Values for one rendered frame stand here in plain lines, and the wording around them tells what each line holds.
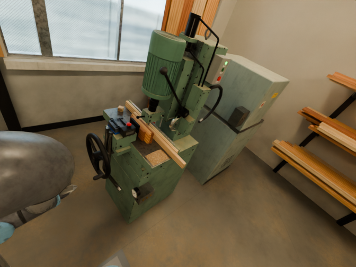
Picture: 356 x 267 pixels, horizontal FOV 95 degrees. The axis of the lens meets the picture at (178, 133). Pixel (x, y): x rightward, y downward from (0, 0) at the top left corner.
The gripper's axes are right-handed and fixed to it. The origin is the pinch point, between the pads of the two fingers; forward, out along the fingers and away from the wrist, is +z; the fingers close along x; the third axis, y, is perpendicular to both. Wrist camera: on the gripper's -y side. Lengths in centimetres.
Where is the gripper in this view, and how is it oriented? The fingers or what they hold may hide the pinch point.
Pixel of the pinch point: (74, 187)
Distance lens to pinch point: 109.1
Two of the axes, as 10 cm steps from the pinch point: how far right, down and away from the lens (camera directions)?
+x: -6.6, -6.0, 4.5
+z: 5.5, 0.2, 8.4
